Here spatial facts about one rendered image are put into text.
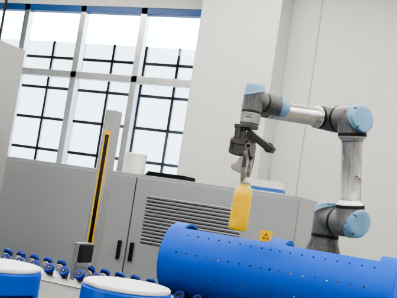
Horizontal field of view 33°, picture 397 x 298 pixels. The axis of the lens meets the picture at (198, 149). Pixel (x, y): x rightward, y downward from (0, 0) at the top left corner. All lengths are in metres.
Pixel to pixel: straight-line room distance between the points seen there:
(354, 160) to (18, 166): 2.75
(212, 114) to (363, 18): 1.39
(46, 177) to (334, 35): 2.47
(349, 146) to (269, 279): 0.67
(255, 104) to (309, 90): 2.95
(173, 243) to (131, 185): 1.84
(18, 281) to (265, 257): 0.87
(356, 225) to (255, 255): 0.48
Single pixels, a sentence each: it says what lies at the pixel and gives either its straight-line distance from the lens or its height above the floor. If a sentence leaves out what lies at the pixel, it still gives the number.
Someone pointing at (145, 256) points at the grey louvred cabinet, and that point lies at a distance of 4.34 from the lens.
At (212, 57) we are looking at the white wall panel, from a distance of 5.39.
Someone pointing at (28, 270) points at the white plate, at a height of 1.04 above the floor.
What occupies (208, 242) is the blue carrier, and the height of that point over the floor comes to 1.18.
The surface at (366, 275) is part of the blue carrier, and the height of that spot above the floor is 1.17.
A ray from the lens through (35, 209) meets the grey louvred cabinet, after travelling 4.77.
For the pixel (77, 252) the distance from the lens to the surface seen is 2.90.
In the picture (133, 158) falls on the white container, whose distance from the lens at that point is 4.62.
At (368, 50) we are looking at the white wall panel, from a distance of 5.42.
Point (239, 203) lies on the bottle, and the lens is 2.45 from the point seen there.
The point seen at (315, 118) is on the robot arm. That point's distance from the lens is 2.82.
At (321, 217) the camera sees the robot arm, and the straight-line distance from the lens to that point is 2.87.
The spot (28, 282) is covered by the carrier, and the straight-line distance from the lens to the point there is 2.20.
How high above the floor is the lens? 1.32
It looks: 4 degrees up
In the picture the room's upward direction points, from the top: 9 degrees clockwise
